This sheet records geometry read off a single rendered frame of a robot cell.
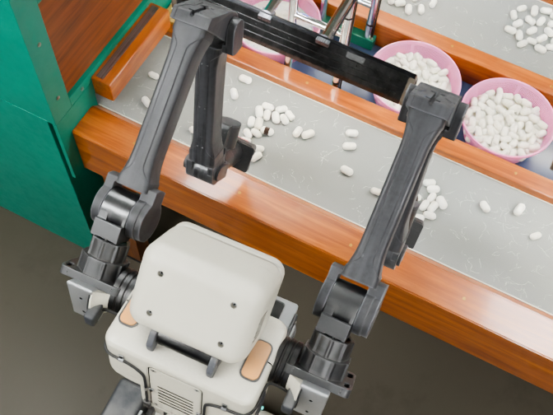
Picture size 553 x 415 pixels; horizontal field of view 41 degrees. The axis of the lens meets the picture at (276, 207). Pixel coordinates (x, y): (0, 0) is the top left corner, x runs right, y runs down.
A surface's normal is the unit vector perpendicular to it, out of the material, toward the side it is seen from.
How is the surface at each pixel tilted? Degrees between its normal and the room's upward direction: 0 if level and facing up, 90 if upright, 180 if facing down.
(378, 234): 32
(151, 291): 48
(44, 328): 0
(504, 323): 0
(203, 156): 75
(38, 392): 0
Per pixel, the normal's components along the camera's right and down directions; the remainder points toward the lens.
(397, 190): -0.24, 0.00
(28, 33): 0.89, 0.42
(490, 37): 0.04, -0.47
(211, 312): -0.26, 0.28
